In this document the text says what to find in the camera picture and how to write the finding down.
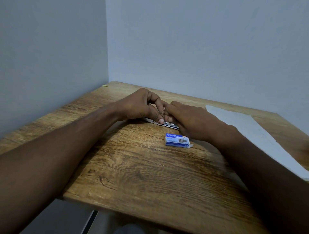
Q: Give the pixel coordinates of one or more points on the silver metal stapler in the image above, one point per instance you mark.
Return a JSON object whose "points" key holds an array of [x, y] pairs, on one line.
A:
{"points": [[166, 124]]}

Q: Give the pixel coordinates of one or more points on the grey cabinet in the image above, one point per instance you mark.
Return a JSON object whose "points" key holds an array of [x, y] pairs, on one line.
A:
{"points": [[58, 218]]}

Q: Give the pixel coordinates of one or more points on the white paper sheet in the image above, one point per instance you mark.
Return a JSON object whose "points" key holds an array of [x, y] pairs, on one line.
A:
{"points": [[260, 139]]}

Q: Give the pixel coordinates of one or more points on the person's right thumb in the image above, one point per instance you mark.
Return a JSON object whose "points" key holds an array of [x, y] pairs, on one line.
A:
{"points": [[170, 118]]}

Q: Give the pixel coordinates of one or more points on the blue staple box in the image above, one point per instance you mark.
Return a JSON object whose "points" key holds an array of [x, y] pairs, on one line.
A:
{"points": [[177, 140]]}

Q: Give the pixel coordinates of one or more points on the person's left thumb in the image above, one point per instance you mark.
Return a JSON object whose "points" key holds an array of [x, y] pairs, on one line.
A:
{"points": [[155, 114]]}

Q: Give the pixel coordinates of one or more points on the person's right hand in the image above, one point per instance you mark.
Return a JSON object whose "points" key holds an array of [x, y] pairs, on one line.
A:
{"points": [[195, 123]]}

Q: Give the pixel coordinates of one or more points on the person's left hand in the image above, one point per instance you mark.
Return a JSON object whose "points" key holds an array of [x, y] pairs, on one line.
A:
{"points": [[135, 106]]}

